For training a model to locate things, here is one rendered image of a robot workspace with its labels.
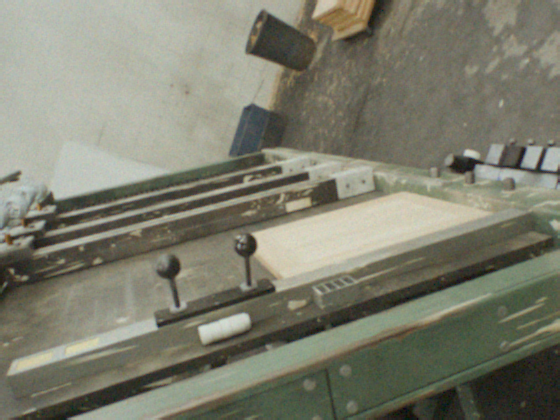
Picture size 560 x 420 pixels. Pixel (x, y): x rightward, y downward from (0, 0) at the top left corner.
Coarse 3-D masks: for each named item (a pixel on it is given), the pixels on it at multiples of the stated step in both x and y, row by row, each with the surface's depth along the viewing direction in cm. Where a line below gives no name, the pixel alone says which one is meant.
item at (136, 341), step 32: (480, 224) 94; (512, 224) 95; (384, 256) 88; (416, 256) 89; (448, 256) 91; (288, 288) 82; (192, 320) 78; (256, 320) 81; (64, 352) 75; (96, 352) 74; (128, 352) 76; (32, 384) 72
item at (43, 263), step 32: (288, 192) 146; (320, 192) 150; (352, 192) 153; (160, 224) 136; (192, 224) 139; (224, 224) 142; (0, 256) 125; (32, 256) 127; (64, 256) 130; (96, 256) 132; (128, 256) 135
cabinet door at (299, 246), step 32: (288, 224) 129; (320, 224) 124; (352, 224) 119; (384, 224) 114; (416, 224) 109; (448, 224) 104; (256, 256) 112; (288, 256) 104; (320, 256) 101; (352, 256) 97
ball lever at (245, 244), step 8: (240, 240) 74; (248, 240) 74; (256, 240) 75; (240, 248) 74; (248, 248) 74; (256, 248) 75; (248, 256) 75; (248, 264) 78; (248, 272) 79; (248, 280) 81; (248, 288) 82; (256, 288) 82
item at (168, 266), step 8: (168, 256) 72; (160, 264) 71; (168, 264) 71; (176, 264) 71; (160, 272) 71; (168, 272) 71; (176, 272) 72; (168, 280) 74; (176, 288) 76; (176, 296) 77; (176, 304) 78; (184, 304) 79; (176, 312) 78
